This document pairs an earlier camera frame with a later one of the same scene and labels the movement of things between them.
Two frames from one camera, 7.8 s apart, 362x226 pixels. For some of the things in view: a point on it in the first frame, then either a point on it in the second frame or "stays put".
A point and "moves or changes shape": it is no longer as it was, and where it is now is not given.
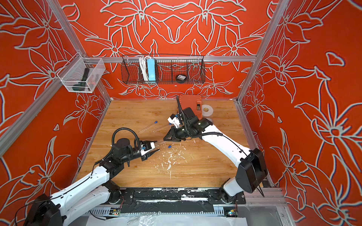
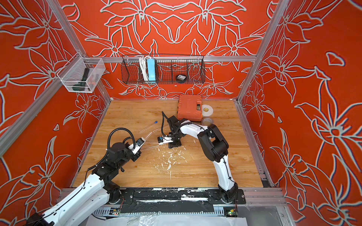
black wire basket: (143, 69) stays put
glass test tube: (152, 125) stays put
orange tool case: (193, 101) stays put
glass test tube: (157, 143) moves or changes shape
